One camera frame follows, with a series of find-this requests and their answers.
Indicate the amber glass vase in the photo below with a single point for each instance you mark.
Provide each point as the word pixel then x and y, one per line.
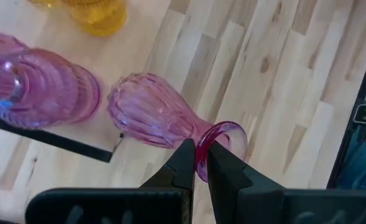
pixel 98 18

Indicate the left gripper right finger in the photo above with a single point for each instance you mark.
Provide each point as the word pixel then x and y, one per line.
pixel 248 202

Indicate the wooden shelf, black metal legs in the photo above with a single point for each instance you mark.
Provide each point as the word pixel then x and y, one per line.
pixel 123 49

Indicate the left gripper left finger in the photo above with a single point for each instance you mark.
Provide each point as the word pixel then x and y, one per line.
pixel 170 193

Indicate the fluted pink flared-neck vase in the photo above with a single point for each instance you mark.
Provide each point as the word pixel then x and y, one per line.
pixel 151 112

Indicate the ribbed pink glass bottle vase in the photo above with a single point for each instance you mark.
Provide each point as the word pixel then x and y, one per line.
pixel 46 90

